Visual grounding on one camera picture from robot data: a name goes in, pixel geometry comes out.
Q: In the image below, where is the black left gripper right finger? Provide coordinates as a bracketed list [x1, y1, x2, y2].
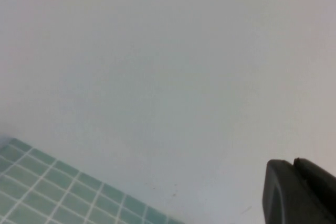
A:
[293, 157, 336, 224]

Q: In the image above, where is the green checked tablecloth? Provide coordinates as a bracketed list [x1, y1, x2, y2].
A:
[0, 136, 185, 224]

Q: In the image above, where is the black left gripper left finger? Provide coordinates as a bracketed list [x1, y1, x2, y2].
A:
[261, 158, 329, 224]

